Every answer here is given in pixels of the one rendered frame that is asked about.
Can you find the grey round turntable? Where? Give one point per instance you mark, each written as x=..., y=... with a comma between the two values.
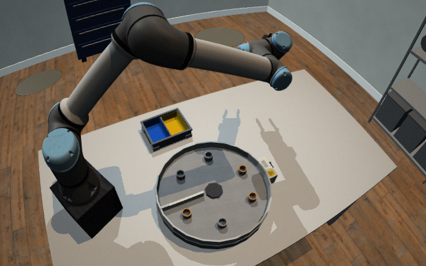
x=214, y=190

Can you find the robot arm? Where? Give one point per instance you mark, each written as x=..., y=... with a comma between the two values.
x=144, y=33

